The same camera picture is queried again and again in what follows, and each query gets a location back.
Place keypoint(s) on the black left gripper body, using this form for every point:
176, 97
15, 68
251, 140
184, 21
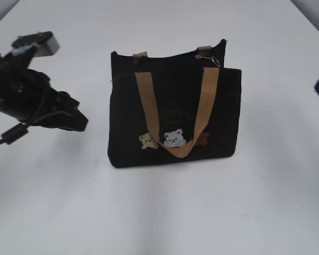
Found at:
30, 98

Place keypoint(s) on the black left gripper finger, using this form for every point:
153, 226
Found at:
70, 120

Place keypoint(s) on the black canvas tote bag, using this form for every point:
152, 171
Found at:
173, 109

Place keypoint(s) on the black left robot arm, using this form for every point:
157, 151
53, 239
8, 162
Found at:
9, 64

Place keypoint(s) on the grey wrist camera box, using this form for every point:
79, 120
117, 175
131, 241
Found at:
41, 43

